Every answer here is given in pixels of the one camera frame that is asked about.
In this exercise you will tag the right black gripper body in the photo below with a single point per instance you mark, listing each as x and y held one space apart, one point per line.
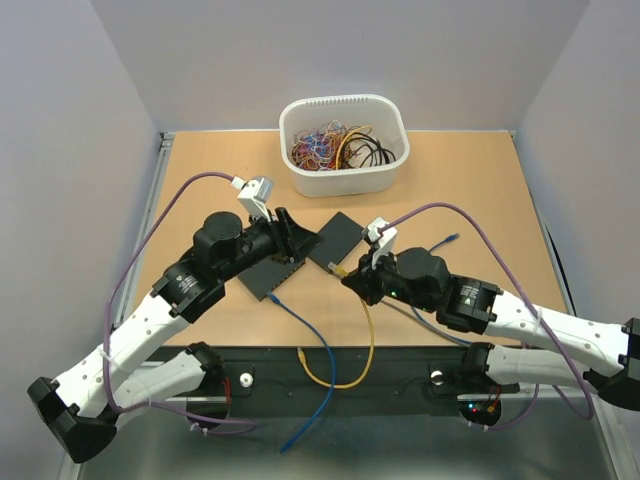
387 280

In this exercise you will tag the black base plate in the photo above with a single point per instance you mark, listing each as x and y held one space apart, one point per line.
270 382

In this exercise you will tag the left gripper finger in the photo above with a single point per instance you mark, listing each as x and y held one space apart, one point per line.
289 229
298 248

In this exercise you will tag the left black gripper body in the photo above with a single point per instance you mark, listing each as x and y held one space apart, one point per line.
262 242

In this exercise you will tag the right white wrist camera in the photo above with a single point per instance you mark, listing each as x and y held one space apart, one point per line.
380 236

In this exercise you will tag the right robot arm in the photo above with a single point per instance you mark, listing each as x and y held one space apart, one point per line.
561 350

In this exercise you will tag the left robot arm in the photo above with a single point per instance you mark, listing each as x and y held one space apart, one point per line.
84 406

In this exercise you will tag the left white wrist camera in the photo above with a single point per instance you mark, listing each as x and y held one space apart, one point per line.
253 196

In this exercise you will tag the white plastic bin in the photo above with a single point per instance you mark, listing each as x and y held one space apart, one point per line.
343 145

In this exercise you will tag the black network switch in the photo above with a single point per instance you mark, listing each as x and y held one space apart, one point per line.
264 277
340 235

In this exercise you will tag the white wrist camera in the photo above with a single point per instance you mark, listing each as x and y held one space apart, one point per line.
380 236
253 196

